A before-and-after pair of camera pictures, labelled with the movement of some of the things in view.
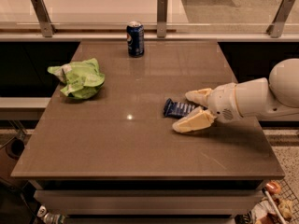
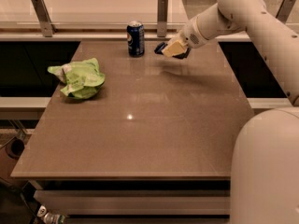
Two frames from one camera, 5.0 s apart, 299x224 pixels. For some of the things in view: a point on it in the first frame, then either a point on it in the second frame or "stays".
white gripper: (222, 103) -> (189, 37)
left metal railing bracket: (46, 23) stays
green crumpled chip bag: (81, 79) stays
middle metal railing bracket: (162, 16) stays
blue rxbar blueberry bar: (177, 109) -> (162, 46)
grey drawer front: (149, 202) stays
